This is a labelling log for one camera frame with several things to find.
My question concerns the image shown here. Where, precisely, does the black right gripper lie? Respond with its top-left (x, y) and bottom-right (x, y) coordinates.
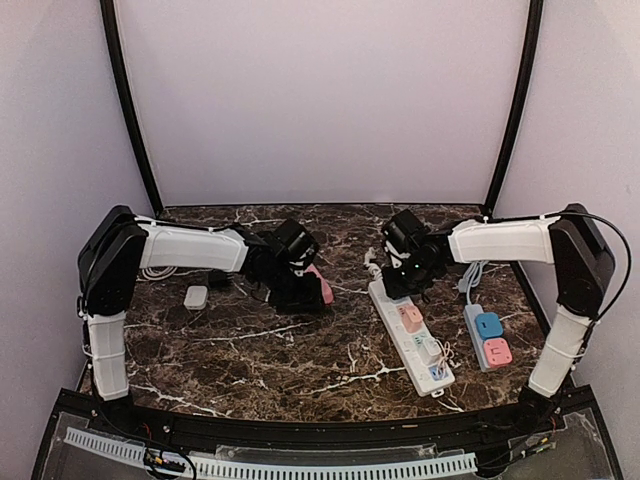
top-left (381, 254), bottom-right (438, 299)

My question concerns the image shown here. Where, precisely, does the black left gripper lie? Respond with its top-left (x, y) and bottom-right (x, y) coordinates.
top-left (257, 261), bottom-right (324, 311)

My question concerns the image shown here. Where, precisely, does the pink triangular power strip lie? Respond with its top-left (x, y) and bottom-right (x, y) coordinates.
top-left (305, 264), bottom-right (334, 305)

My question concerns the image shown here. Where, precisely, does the pink charger block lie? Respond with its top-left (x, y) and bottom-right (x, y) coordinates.
top-left (398, 305), bottom-right (424, 334)

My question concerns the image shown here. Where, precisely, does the black power adapter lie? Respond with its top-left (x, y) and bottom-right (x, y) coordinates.
top-left (207, 270), bottom-right (232, 290)

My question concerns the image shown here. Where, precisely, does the white charger with cable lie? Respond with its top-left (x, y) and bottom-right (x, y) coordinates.
top-left (419, 337), bottom-right (455, 380)

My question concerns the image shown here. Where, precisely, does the white square plug adapter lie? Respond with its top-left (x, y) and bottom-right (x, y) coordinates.
top-left (183, 285), bottom-right (209, 311)

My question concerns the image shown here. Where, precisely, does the long white power strip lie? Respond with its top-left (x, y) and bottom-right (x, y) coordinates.
top-left (368, 279), bottom-right (455, 398)

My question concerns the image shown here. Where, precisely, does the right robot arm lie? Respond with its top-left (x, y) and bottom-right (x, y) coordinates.
top-left (381, 203), bottom-right (615, 434)

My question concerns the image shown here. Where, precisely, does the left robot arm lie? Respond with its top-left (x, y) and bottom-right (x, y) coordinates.
top-left (77, 205), bottom-right (332, 436)

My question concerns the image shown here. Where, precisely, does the grey-blue short power strip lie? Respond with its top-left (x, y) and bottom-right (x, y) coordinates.
top-left (463, 304), bottom-right (499, 372)

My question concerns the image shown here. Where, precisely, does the blue square adapter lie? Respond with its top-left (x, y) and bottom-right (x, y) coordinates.
top-left (475, 312), bottom-right (504, 340)

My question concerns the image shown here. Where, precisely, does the pink square adapter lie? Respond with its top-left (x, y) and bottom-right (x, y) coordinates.
top-left (483, 337), bottom-right (513, 369)

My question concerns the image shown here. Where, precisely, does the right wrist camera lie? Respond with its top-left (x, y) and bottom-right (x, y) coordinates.
top-left (381, 209), bottom-right (431, 254)

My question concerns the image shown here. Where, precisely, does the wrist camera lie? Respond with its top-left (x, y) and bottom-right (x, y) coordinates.
top-left (381, 209), bottom-right (431, 254)
top-left (272, 219), bottom-right (319, 265)

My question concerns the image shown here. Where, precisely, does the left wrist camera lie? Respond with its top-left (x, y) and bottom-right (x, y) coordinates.
top-left (272, 219), bottom-right (319, 265)

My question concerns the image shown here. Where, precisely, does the white power strip cord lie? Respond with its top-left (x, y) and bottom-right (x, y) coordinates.
top-left (363, 248), bottom-right (385, 282)

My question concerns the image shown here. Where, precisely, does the beige coiled cord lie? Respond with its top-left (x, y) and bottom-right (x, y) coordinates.
top-left (139, 264), bottom-right (177, 281)

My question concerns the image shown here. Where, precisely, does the black front frame rail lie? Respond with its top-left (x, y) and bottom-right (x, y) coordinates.
top-left (52, 387), bottom-right (596, 451)

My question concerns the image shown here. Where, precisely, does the white slotted cable duct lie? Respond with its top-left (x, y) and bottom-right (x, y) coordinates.
top-left (64, 427), bottom-right (477, 479)

